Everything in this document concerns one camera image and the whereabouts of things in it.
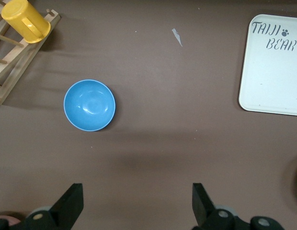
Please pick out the blue bowl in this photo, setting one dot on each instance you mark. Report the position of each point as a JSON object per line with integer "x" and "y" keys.
{"x": 89, "y": 105}

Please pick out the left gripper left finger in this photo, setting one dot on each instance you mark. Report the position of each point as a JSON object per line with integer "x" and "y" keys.
{"x": 64, "y": 208}

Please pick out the cream bear print tray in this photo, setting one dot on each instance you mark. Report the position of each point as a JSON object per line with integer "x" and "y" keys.
{"x": 273, "y": 79}

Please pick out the wooden peg drying rack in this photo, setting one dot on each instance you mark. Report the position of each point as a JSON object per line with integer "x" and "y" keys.
{"x": 16, "y": 64}

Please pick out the pink bowl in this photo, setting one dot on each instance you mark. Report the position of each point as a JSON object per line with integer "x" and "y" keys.
{"x": 12, "y": 218}

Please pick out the yellow mug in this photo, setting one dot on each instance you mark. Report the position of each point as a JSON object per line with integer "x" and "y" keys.
{"x": 21, "y": 18}

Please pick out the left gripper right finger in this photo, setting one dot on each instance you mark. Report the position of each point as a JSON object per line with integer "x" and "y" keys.
{"x": 203, "y": 206}

